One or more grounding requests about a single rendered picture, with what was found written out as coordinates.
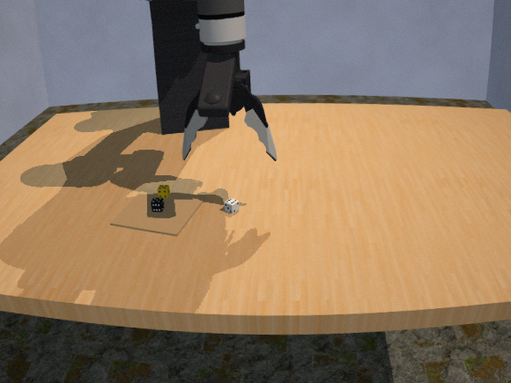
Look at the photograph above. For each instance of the yellow die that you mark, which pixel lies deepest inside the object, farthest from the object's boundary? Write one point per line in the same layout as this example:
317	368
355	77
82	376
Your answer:
163	191

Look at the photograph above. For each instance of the tan square mat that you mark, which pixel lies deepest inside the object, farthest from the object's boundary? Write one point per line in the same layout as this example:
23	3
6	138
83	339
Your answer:
179	209

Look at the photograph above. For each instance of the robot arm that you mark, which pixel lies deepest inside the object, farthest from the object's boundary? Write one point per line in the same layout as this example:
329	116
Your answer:
217	84

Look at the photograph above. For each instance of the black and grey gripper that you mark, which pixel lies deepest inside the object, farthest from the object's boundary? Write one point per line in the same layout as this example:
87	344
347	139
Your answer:
242	97

